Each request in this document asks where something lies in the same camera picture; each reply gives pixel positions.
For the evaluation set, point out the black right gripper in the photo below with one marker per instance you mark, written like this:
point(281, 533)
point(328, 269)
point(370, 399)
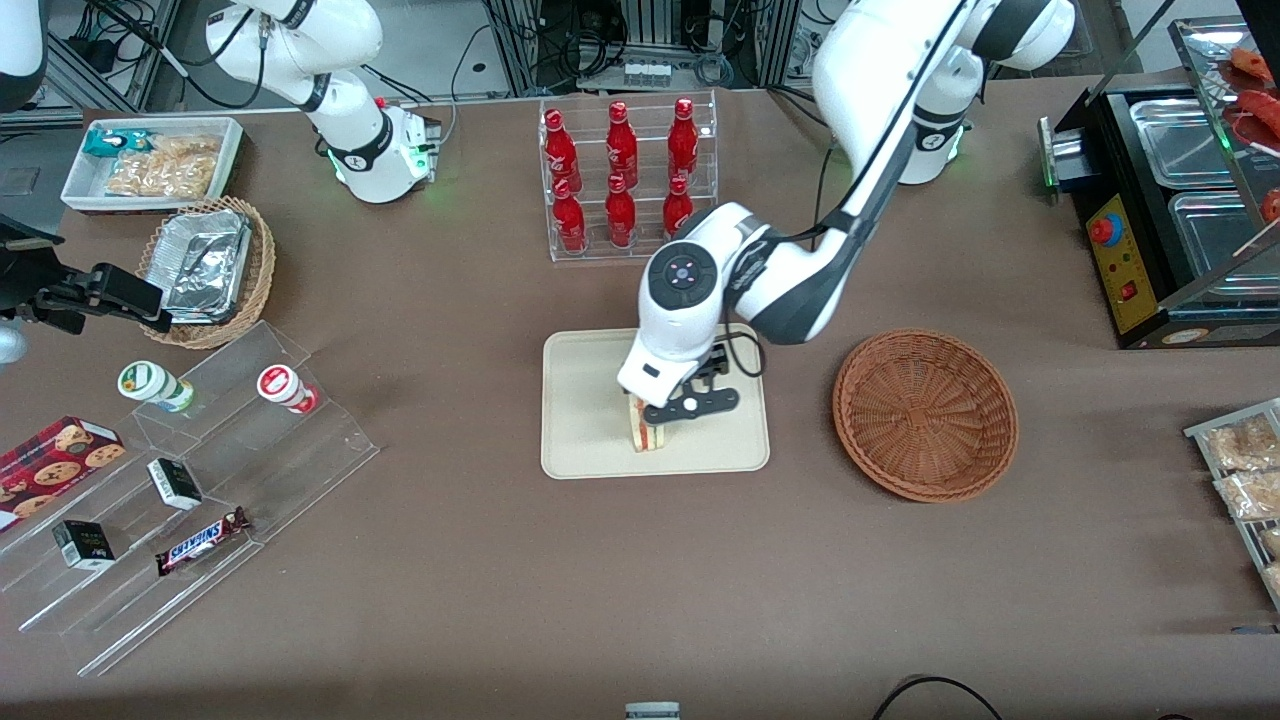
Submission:
point(38, 297)

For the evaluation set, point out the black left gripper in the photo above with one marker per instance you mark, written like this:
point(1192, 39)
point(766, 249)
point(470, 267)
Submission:
point(719, 361)

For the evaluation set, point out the triangular sandwich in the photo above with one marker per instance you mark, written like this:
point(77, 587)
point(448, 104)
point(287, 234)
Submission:
point(648, 436)

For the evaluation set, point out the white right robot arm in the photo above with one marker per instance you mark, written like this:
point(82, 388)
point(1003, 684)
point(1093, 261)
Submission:
point(350, 150)

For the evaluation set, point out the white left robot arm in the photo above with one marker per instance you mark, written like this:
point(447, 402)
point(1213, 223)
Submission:
point(790, 285)

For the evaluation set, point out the aluminium foil tray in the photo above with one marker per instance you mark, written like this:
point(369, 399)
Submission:
point(205, 265)

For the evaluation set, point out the oval tan wicker basket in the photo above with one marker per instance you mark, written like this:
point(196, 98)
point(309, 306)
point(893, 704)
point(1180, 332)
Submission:
point(262, 270)

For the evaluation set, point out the beige plastic tray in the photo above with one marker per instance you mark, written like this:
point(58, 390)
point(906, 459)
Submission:
point(590, 420)

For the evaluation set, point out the round brown wicker basket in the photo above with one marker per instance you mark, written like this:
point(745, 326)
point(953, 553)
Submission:
point(925, 415)

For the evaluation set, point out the tray with packaged snacks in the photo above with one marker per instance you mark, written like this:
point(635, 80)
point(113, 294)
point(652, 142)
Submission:
point(1200, 432)

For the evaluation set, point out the green lidded white cup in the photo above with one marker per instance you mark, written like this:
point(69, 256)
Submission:
point(150, 385)

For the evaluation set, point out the white rectangular bin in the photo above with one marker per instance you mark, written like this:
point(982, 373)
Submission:
point(80, 190)

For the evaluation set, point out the clear bag of crackers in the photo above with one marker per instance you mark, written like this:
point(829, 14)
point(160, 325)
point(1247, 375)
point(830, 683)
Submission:
point(165, 168)

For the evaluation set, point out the red lidded white cup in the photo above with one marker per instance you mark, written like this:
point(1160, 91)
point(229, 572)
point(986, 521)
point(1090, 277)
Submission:
point(282, 386)

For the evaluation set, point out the teal snack packet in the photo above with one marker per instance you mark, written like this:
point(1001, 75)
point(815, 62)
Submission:
point(112, 142)

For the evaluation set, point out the red soda bottle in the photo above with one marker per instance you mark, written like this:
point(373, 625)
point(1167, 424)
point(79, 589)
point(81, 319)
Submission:
point(620, 218)
point(683, 140)
point(570, 222)
point(560, 150)
point(678, 210)
point(621, 145)

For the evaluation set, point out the small black white box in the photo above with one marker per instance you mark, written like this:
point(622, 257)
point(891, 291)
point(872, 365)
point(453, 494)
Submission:
point(175, 483)
point(83, 544)

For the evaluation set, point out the red cookie box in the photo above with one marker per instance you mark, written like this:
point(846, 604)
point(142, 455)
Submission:
point(55, 465)

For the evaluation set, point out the clear acrylic stepped shelf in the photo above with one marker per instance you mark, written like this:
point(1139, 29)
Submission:
point(300, 450)

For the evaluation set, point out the snickers chocolate bar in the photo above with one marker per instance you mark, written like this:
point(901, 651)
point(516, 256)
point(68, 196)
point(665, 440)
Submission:
point(200, 541)

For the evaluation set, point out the clear acrylic bottle rack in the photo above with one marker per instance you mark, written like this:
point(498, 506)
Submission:
point(645, 130)

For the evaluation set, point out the white power strip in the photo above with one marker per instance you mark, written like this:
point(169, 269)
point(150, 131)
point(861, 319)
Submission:
point(645, 73)

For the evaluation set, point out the small grey box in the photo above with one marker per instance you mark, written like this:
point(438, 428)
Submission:
point(652, 712)

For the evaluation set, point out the black food warmer machine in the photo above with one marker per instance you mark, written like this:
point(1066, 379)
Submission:
point(1110, 270)

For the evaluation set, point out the red emergency button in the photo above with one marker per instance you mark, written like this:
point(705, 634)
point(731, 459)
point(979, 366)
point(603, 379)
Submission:
point(1106, 230)

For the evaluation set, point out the steel warmer pan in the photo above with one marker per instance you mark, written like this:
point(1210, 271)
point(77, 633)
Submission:
point(1180, 140)
point(1215, 245)

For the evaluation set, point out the clear bag of pastry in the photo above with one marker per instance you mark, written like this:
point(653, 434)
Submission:
point(1272, 542)
point(1274, 580)
point(1250, 495)
point(1240, 445)

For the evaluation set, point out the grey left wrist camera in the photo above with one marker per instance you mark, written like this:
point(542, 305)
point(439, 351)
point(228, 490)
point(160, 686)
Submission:
point(705, 405)

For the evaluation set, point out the aluminium frame rack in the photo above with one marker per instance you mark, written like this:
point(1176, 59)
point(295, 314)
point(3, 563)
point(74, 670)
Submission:
point(520, 45)

